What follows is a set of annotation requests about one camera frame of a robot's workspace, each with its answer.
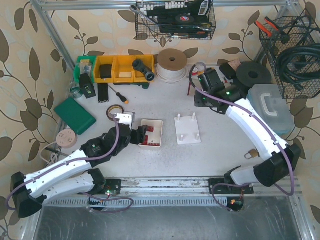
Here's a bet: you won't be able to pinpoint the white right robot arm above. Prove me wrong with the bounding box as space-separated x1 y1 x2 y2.
194 68 301 188

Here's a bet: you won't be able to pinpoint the red spring in tray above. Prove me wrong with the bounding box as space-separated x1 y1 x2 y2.
141 143 160 147

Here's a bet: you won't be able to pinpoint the black wire basket centre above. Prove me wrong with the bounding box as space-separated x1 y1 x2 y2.
129 0 216 42

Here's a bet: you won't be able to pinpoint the black pipe fitting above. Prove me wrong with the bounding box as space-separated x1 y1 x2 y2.
132 59 155 82

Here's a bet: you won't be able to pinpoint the green storage bin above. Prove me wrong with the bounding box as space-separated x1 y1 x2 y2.
73 56 97 83

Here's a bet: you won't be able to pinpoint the brown tape roll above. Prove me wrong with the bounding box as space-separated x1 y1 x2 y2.
106 104 124 122

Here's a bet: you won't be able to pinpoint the black electrical tape roll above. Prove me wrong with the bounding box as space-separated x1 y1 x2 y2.
175 14 195 25

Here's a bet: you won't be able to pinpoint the clear teal toolbox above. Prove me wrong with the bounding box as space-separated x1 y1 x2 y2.
247 84 295 136

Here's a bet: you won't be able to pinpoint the white coiled cord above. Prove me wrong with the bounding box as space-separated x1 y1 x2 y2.
39 142 61 168

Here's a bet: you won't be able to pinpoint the black wire basket right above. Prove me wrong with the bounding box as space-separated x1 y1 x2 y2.
259 15 320 99

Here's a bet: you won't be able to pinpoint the yellow storage bin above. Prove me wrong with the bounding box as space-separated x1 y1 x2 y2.
93 54 155 84

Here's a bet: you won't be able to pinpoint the black rubber disc spool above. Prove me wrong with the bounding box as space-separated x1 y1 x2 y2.
236 61 272 88

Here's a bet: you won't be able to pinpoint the hammer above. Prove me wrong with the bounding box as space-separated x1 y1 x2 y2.
45 147 68 157

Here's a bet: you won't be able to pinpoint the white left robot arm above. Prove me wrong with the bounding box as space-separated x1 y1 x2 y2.
7 123 148 219

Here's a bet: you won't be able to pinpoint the beige work glove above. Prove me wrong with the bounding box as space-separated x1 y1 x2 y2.
187 81 192 96

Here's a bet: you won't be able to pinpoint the black wire basket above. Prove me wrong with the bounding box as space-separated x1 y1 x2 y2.
129 0 216 42
259 15 320 99

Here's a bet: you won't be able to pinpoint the black green battery box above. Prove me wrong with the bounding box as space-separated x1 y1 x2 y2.
79 73 96 99

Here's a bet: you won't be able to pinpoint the white cable spool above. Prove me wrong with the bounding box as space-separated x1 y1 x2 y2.
156 48 187 84

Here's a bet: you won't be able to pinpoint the black yellow handled screwdriver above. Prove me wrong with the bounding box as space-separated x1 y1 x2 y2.
108 85 129 104

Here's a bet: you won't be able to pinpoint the orange handled pliers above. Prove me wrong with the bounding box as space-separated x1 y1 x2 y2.
254 16 279 38

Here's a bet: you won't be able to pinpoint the red large spring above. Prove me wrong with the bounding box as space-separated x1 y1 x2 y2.
146 126 155 136

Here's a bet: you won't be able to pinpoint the black aluminium extrusion profile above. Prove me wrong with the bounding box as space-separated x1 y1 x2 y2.
97 83 109 104

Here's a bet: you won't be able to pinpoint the white parts tray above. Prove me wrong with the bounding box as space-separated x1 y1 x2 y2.
139 119 163 150

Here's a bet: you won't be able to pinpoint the black box in bin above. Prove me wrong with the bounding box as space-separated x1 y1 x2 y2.
99 64 112 79

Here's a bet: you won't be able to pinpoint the round beige power socket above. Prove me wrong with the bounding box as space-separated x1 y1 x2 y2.
56 128 78 149

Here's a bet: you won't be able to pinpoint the clear glass jar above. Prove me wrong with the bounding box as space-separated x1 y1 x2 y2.
69 82 83 99

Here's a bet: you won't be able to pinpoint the white peg base plate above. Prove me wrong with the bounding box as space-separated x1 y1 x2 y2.
174 112 202 145

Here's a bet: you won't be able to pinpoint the black sanding block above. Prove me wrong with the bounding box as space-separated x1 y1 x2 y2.
219 63 237 80

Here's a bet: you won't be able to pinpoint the black coiled hose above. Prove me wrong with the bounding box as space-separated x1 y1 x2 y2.
276 43 320 85

